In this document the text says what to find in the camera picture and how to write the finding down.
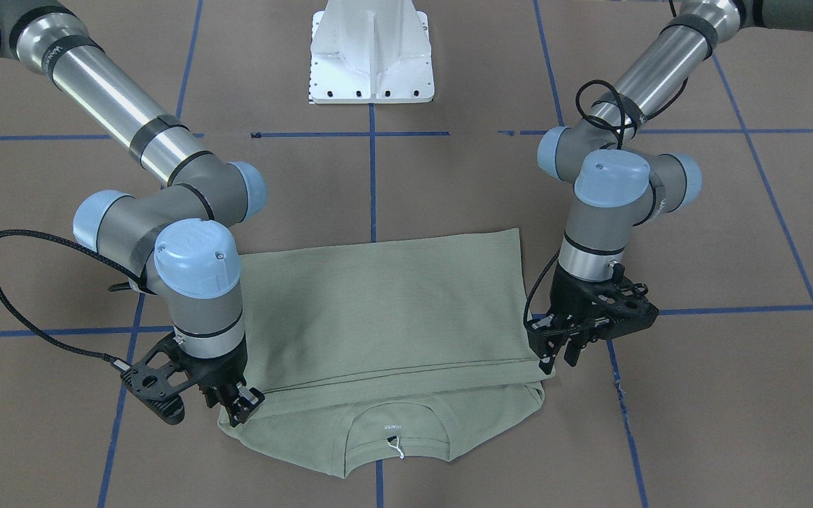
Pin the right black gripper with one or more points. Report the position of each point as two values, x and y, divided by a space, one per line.
219 372

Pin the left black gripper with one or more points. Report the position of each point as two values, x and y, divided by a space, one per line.
570 300

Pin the olive green long-sleeve shirt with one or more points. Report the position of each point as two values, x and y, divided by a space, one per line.
400 348

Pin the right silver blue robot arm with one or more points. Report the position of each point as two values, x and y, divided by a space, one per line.
174 243

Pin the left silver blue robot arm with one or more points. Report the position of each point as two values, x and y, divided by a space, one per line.
617 188

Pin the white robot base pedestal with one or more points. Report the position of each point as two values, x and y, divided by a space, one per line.
370 52

